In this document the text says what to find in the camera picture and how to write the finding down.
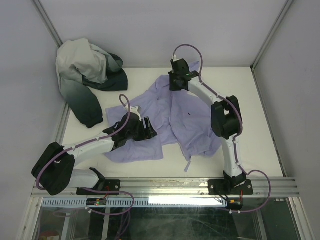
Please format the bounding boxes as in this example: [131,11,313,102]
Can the lavender purple jacket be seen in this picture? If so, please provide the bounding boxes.
[105,73,221,172]

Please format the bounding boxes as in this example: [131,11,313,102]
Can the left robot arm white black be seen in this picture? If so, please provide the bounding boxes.
[31,101,158,196]

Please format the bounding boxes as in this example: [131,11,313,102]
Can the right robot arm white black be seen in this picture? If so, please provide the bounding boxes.
[107,75,239,163]

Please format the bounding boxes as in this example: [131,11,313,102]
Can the grey and dark green jacket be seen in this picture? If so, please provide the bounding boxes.
[55,38,129,129]

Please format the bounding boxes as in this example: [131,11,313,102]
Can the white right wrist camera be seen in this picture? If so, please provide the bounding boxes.
[170,54,180,63]

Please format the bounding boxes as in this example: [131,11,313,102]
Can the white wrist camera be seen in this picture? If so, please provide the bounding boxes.
[170,54,180,63]
[125,106,142,122]

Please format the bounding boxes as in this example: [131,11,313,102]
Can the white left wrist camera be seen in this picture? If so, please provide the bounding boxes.
[125,106,142,122]

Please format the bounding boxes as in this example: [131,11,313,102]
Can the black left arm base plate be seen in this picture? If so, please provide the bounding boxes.
[76,178,121,196]

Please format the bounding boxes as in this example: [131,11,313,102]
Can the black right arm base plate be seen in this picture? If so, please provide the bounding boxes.
[207,179,254,196]

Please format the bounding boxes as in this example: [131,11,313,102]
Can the aluminium right corner post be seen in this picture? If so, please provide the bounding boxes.
[250,0,295,71]

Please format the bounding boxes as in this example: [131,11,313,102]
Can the aluminium corner post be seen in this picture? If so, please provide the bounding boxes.
[31,0,63,48]
[250,0,295,71]

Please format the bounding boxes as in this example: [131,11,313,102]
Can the grey slotted cable duct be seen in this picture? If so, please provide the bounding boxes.
[42,196,227,209]

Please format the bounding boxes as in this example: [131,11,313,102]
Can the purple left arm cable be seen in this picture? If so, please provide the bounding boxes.
[35,93,135,240]

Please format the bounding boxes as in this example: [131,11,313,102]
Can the aluminium mounting rail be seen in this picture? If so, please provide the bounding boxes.
[31,177,300,198]

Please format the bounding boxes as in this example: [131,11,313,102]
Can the aluminium left corner post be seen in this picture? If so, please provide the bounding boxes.
[31,0,63,48]

